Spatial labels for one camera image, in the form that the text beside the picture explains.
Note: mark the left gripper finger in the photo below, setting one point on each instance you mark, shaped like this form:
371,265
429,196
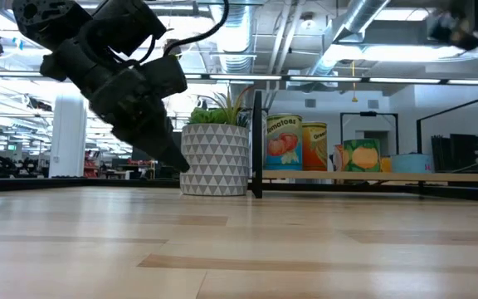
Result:
160,141
129,135

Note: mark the tomatoes tin can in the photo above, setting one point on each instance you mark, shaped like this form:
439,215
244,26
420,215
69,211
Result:
284,141

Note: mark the tin can light blue label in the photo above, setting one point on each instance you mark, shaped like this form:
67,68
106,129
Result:
409,164

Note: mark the orange green beans can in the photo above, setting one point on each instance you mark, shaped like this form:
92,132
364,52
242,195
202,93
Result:
314,149

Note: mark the tin can peach label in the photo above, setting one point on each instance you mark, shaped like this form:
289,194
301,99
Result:
361,158

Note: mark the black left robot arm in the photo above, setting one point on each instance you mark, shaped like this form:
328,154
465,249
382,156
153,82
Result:
56,16

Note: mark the background office furniture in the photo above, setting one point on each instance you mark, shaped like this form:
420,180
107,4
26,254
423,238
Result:
139,166

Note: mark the green succulent plant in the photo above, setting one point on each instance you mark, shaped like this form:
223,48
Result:
206,116

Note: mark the white triangle-patterned plant pot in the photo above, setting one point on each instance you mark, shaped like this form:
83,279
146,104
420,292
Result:
214,162

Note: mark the white building pillar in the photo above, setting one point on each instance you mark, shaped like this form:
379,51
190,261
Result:
68,137

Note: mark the black equipment rack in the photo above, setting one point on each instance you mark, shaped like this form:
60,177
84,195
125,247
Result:
459,151

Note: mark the long ceiling light strip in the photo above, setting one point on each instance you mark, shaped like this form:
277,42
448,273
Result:
326,78

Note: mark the black aluminium table frame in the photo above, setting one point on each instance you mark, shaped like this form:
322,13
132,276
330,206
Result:
98,183

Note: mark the silver ventilation duct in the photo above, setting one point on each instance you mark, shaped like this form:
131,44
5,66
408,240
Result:
363,12
237,37

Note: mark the grey wall vent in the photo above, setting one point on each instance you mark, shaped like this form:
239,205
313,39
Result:
310,103
373,104

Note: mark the black background frame stand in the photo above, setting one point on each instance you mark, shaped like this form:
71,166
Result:
367,113

